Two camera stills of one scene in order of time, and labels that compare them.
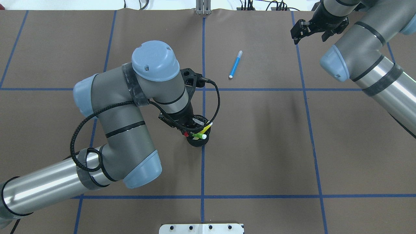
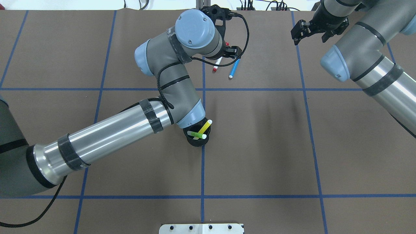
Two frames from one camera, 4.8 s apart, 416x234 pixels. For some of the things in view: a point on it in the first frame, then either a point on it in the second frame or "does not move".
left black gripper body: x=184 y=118 -> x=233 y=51
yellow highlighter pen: x=206 y=128 does not move
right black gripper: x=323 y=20 does not move
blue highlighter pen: x=240 y=53 does not move
